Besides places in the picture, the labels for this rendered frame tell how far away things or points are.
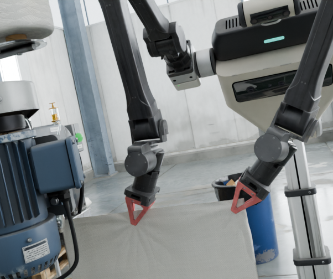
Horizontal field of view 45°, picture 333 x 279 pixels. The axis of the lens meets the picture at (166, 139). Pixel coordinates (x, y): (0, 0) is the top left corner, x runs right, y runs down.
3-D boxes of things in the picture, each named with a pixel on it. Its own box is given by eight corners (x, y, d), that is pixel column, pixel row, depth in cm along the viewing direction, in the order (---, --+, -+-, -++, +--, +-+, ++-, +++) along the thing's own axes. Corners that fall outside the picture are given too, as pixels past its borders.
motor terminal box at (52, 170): (89, 191, 80) (77, 134, 79) (86, 201, 71) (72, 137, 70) (47, 200, 79) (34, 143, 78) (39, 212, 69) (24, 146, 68)
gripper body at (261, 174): (239, 180, 87) (260, 153, 85) (244, 171, 97) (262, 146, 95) (264, 199, 86) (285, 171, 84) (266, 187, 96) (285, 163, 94)
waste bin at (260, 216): (284, 241, 348) (271, 168, 343) (284, 266, 299) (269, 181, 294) (229, 245, 362) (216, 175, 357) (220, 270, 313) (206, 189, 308)
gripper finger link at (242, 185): (219, 205, 91) (243, 173, 89) (224, 197, 98) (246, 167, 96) (244, 224, 90) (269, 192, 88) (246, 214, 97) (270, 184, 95)
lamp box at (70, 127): (84, 150, 128) (78, 122, 127) (77, 153, 124) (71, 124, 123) (63, 154, 130) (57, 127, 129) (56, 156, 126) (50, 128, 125)
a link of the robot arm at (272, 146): (320, 120, 86) (284, 106, 90) (310, 114, 76) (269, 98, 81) (296, 170, 88) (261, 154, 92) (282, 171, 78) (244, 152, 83)
